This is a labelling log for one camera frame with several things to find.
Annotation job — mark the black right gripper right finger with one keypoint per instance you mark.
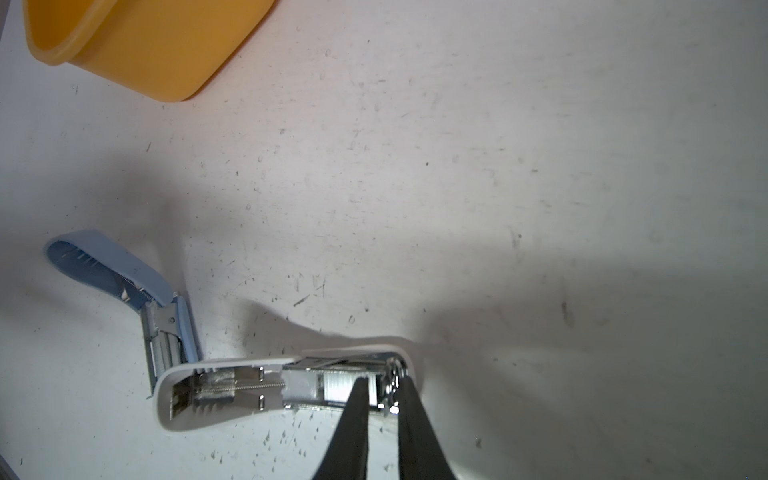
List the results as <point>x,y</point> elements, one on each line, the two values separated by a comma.
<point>420,455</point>

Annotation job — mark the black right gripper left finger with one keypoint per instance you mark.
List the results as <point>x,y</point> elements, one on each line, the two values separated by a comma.
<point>347,454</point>

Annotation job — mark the grey staple strip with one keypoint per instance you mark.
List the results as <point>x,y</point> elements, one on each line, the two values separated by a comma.
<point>337,386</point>

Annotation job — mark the white mini stapler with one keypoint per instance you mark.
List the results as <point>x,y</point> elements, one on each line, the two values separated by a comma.
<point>196,396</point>

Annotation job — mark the light blue stapler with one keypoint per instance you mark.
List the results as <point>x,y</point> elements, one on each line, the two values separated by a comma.
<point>93,259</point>

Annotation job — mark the yellow plastic tray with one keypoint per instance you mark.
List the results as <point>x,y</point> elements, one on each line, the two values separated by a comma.
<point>165,50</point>

